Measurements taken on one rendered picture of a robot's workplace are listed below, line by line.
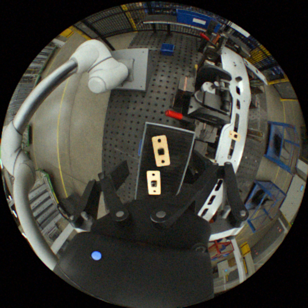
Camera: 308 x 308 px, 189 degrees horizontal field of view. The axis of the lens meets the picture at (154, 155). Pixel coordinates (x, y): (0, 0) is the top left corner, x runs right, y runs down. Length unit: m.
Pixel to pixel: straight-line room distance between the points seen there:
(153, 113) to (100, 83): 0.43
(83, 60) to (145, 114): 0.57
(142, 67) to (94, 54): 0.31
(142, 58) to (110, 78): 0.25
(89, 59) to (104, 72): 0.12
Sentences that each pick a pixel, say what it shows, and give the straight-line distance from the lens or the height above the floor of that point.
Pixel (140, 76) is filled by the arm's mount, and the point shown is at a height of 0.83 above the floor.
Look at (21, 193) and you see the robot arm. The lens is 0.29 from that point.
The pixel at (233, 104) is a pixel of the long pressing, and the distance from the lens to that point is 0.58.
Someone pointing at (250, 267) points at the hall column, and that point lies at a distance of 7.60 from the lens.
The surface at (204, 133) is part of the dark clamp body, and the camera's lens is 0.40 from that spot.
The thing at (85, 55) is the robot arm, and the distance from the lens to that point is 0.55.
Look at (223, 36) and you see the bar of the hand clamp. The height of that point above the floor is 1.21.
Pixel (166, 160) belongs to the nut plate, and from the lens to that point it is 0.30.
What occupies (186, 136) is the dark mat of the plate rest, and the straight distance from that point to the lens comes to 0.30.
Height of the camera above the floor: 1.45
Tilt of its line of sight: 74 degrees down
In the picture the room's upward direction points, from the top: 159 degrees counter-clockwise
